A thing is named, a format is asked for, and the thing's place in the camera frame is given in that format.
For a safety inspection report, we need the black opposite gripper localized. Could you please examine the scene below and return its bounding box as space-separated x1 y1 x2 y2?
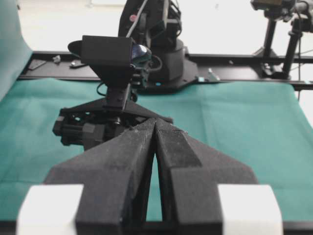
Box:
44 85 173 235

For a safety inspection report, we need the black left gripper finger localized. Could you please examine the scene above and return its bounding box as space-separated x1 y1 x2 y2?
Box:
155 119 258 235

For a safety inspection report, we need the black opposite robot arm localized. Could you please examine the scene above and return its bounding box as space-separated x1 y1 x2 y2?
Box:
44 0 258 235

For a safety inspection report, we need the green table cloth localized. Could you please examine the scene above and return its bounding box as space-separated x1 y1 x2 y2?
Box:
0 79 313 221

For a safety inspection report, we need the grey backdrop sheet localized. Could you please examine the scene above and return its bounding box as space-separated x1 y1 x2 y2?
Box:
0 0 32 99

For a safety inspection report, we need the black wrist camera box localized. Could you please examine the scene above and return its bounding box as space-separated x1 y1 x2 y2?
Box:
68 35 152 88

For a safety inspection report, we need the black aluminium frame rail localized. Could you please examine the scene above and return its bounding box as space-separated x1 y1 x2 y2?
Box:
18 51 313 94

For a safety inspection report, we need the black camera stand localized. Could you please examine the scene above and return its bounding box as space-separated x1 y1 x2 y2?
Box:
250 0 313 80

